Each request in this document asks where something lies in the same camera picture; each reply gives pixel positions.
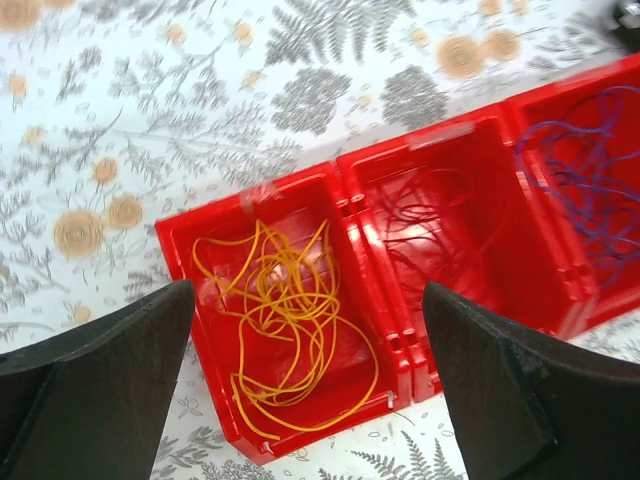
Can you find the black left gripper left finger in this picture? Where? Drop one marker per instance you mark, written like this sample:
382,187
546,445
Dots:
92,403

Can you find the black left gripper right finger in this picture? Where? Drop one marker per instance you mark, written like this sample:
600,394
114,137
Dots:
525,405

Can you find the red plastic bin middle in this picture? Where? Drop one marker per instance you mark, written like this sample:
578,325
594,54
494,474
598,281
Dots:
445,204

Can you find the red plastic bin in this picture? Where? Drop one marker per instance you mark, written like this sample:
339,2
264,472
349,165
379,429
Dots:
293,334
445,204
576,151

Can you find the red plastic bin left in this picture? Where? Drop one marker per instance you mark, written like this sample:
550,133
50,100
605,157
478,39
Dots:
293,334

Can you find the red plastic bin right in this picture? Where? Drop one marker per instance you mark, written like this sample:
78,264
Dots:
576,151

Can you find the black poker chip case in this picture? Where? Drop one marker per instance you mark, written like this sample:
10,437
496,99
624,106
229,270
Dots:
625,22

